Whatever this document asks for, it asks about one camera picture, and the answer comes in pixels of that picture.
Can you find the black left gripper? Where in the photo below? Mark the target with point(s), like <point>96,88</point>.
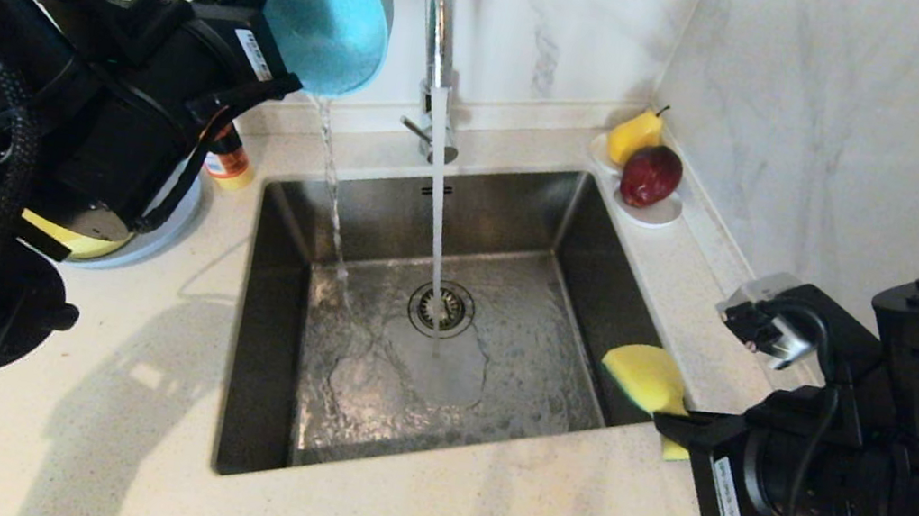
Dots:
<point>144,111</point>

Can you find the metal sink drain strainer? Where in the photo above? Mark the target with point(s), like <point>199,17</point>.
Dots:
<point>457,308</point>

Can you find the chrome faucet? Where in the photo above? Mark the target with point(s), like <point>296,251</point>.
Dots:
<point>439,18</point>

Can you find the stainless steel sink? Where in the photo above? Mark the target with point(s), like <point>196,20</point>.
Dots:
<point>541,380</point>

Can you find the blue-grey plate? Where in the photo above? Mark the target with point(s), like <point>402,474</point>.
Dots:
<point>173,233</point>

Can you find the pale yellow bowl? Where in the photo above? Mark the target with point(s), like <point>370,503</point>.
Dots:
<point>88,244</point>

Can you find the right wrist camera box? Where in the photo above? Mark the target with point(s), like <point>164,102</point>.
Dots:
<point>767,336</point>

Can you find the poured water trickle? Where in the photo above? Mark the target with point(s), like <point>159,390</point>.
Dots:
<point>331,175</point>

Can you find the orange dish soap bottle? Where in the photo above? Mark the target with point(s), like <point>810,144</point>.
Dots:
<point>229,167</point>

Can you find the dark red apple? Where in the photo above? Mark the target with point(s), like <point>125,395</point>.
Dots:
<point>649,175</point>

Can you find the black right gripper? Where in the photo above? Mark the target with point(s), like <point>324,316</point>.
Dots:
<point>764,476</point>

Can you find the light blue bowl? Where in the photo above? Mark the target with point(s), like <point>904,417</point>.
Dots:
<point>325,1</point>

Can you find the running water stream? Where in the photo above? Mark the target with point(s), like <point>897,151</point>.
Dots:
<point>437,227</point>

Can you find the yellow pear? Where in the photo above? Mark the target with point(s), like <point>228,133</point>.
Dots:
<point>630,138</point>

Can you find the yellow sponge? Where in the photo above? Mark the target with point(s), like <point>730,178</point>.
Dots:
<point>647,373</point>

